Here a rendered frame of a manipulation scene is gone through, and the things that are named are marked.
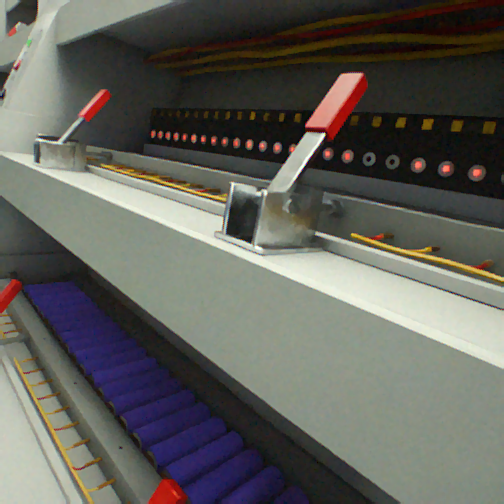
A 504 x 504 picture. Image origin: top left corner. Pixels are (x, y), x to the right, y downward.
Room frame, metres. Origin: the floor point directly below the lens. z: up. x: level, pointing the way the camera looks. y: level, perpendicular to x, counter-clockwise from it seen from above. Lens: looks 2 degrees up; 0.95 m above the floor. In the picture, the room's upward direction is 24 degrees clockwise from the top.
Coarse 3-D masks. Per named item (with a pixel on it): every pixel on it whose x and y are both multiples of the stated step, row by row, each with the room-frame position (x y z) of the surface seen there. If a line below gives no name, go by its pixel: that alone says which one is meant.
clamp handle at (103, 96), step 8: (96, 96) 0.33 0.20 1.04; (104, 96) 0.33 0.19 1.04; (88, 104) 0.33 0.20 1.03; (96, 104) 0.32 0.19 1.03; (104, 104) 0.33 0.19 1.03; (88, 112) 0.32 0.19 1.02; (96, 112) 0.32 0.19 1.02; (80, 120) 0.32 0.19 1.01; (88, 120) 0.32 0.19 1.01; (72, 128) 0.32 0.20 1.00; (64, 136) 0.32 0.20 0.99
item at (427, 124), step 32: (160, 128) 0.50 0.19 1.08; (192, 128) 0.45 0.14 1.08; (224, 128) 0.41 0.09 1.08; (256, 128) 0.37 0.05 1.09; (288, 128) 0.34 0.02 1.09; (352, 128) 0.30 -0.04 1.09; (384, 128) 0.28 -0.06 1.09; (416, 128) 0.26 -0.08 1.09; (448, 128) 0.24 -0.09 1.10; (480, 128) 0.23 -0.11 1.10; (320, 160) 0.32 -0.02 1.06; (352, 160) 0.30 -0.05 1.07; (384, 160) 0.28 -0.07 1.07; (448, 160) 0.25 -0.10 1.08; (480, 160) 0.23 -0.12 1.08; (480, 192) 0.23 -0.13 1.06
